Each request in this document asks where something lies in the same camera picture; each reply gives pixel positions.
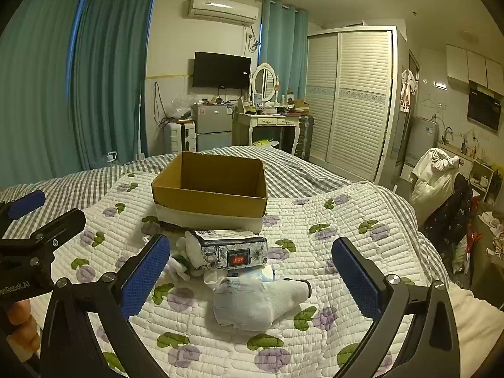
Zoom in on teal curtain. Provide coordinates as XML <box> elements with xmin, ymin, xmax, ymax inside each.
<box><xmin>0</xmin><ymin>0</ymin><xmax>84</xmax><ymax>190</ymax></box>
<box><xmin>73</xmin><ymin>0</ymin><xmax>156</xmax><ymax>171</ymax></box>
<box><xmin>260</xmin><ymin>0</ymin><xmax>310</xmax><ymax>102</ymax></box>

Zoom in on white dressing table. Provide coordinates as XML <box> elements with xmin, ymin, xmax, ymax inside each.
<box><xmin>235</xmin><ymin>110</ymin><xmax>302</xmax><ymax>154</ymax></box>

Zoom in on grey washing machine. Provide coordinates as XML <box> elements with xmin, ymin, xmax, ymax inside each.
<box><xmin>405</xmin><ymin>116</ymin><xmax>439</xmax><ymax>166</ymax></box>

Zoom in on person's left hand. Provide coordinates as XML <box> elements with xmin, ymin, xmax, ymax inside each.
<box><xmin>6</xmin><ymin>299</ymin><xmax>41</xmax><ymax>354</ymax></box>

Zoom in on white wall cabinets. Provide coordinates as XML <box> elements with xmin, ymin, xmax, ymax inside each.
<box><xmin>445</xmin><ymin>44</ymin><xmax>504</xmax><ymax>91</ymax></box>

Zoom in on white garment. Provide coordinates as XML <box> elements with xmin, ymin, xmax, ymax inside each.
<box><xmin>409</xmin><ymin>147</ymin><xmax>461</xmax><ymax>205</ymax></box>

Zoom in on floral tissue pack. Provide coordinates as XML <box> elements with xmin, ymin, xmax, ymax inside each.
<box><xmin>185</xmin><ymin>229</ymin><xmax>269</xmax><ymax>272</ymax></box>

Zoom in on floral quilted blanket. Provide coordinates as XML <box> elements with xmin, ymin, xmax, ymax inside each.
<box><xmin>12</xmin><ymin>171</ymin><xmax>473</xmax><ymax>378</ymax></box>

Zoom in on grey mini fridge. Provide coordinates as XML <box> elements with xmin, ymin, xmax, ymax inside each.
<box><xmin>192</xmin><ymin>103</ymin><xmax>234</xmax><ymax>152</ymax></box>

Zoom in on white pole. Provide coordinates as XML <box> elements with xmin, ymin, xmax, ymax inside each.
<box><xmin>139</xmin><ymin>87</ymin><xmax>145</xmax><ymax>159</ymax></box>

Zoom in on clear plastic bag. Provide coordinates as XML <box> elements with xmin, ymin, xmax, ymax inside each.
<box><xmin>170</xmin><ymin>94</ymin><xmax>198</xmax><ymax>121</ymax></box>

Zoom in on white green small socks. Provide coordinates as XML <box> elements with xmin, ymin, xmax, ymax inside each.
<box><xmin>169</xmin><ymin>238</ymin><xmax>205</xmax><ymax>280</ymax></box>

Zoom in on silver suitcase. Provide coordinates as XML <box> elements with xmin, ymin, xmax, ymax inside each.
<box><xmin>293</xmin><ymin>115</ymin><xmax>316</xmax><ymax>161</ymax></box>

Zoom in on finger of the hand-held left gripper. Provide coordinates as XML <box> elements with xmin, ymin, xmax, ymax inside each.
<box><xmin>0</xmin><ymin>190</ymin><xmax>46</xmax><ymax>241</ymax></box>
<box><xmin>0</xmin><ymin>209</ymin><xmax>86</xmax><ymax>256</ymax></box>

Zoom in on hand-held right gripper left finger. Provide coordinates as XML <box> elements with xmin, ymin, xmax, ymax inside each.
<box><xmin>40</xmin><ymin>234</ymin><xmax>171</xmax><ymax>378</ymax></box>

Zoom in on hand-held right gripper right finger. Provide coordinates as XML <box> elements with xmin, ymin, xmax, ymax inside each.
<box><xmin>331</xmin><ymin>237</ymin><xmax>461</xmax><ymax>378</ymax></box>

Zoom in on black range hood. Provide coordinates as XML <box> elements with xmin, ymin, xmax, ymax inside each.
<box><xmin>467</xmin><ymin>81</ymin><xmax>504</xmax><ymax>132</ymax></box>

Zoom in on white louvred wardrobe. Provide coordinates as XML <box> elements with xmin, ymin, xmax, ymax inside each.
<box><xmin>305</xmin><ymin>26</ymin><xmax>408</xmax><ymax>185</ymax></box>

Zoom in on blue plastic packet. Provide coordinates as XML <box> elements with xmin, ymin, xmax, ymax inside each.
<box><xmin>226</xmin><ymin>268</ymin><xmax>276</xmax><ymax>284</ymax></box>

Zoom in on brown cardboard box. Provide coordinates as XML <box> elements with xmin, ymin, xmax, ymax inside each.
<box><xmin>152</xmin><ymin>151</ymin><xmax>269</xmax><ymax>235</ymax></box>

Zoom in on dark floral garment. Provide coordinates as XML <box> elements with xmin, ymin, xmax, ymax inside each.
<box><xmin>423</xmin><ymin>173</ymin><xmax>475</xmax><ymax>253</ymax></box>

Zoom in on black television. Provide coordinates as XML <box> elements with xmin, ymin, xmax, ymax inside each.
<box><xmin>192</xmin><ymin>51</ymin><xmax>252</xmax><ymax>90</ymax></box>

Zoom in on white suitcase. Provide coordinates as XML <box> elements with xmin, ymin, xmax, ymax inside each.
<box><xmin>163</xmin><ymin>121</ymin><xmax>198</xmax><ymax>155</ymax></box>

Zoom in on pink hanging garment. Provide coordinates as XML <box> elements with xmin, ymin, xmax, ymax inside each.
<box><xmin>398</xmin><ymin>69</ymin><xmax>419</xmax><ymax>113</ymax></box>

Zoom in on white air conditioner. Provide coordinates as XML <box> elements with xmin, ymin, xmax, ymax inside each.
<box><xmin>187</xmin><ymin>0</ymin><xmax>262</xmax><ymax>24</ymax></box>

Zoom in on white sock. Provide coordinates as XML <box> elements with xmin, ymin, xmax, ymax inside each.
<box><xmin>213</xmin><ymin>277</ymin><xmax>312</xmax><ymax>332</ymax></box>

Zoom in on oval white mirror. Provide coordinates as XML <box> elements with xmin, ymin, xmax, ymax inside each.
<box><xmin>251</xmin><ymin>63</ymin><xmax>278</xmax><ymax>105</ymax></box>

